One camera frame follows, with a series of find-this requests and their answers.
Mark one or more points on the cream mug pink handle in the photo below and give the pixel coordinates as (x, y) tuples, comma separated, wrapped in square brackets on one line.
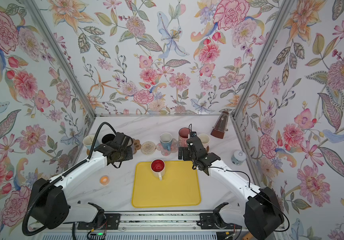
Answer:
[(205, 140)]

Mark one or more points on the white mug blue handle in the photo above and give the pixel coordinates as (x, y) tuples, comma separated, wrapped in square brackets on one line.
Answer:
[(166, 141)]

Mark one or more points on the small orange ball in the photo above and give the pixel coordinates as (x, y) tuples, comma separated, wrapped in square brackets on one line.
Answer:
[(104, 180)]

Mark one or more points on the red interior white mug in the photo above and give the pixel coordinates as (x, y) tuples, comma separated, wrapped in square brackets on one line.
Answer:
[(158, 168)]

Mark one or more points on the pink flower coaster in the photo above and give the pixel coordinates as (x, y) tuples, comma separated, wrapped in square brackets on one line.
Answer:
[(165, 152)]

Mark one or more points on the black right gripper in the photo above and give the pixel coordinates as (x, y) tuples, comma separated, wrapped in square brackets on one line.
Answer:
[(186, 150)]

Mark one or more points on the white embroidered round coaster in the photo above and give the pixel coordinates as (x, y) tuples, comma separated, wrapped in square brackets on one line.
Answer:
[(148, 148)]

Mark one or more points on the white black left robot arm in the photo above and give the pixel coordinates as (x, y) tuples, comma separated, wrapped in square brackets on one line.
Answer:
[(49, 205)]

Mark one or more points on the black mug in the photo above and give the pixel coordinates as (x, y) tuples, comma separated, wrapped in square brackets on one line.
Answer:
[(107, 138)]

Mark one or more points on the brown wooden metronome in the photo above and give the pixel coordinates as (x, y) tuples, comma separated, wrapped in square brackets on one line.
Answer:
[(220, 127)]

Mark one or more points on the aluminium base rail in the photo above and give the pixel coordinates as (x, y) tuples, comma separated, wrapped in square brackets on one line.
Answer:
[(153, 221)]

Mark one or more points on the white ceramic lidded jar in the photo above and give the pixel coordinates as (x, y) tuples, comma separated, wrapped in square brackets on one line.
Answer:
[(238, 157)]

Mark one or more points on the yellow tray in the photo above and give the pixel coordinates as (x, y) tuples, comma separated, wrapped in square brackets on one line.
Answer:
[(179, 187)]

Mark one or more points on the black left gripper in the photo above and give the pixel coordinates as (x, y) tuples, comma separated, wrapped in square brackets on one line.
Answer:
[(130, 154)]

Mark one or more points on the cork paw print coaster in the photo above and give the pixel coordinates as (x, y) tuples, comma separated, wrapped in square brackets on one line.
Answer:
[(136, 146)]

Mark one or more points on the white mug light-blue handle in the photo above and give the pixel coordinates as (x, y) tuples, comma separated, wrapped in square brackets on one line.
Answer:
[(88, 141)]

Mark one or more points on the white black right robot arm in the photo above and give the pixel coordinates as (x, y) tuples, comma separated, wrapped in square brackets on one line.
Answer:
[(255, 208)]

